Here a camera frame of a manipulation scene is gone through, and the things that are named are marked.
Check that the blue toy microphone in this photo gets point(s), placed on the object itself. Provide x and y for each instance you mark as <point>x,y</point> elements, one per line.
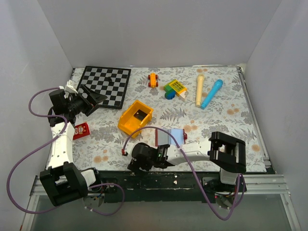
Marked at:
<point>216,87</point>

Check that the red leather card holder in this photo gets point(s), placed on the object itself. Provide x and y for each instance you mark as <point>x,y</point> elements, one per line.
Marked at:
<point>177,133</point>

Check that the black block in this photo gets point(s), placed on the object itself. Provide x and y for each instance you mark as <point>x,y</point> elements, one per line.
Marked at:
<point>140,115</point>

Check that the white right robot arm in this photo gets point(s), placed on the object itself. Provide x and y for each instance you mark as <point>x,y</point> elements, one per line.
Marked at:
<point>225,151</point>

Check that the floral table mat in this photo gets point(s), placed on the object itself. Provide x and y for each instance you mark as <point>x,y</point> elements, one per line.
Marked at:
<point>228,112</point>

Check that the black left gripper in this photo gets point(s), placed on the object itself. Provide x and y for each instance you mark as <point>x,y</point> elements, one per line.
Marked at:
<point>92,102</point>

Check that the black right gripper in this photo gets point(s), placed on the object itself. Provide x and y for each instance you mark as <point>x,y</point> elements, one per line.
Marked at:
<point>135,164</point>

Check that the orange toy car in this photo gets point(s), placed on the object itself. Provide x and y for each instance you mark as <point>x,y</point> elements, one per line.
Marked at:
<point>153,80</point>

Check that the colourful toy block house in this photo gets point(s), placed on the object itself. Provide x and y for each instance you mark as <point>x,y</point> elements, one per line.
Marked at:
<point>175,88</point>

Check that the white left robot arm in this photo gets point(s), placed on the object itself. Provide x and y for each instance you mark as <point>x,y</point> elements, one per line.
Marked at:
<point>60,154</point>

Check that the yellow plastic bin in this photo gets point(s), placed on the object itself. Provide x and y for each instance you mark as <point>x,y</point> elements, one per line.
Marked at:
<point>128,123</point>

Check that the cream toy microphone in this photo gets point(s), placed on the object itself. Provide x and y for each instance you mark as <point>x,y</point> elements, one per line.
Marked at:
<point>199,89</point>

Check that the black front table rail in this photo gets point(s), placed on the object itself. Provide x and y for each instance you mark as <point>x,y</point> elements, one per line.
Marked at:
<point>117,186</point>

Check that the black white chessboard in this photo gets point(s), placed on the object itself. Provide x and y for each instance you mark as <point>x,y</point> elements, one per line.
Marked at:
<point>95,78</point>

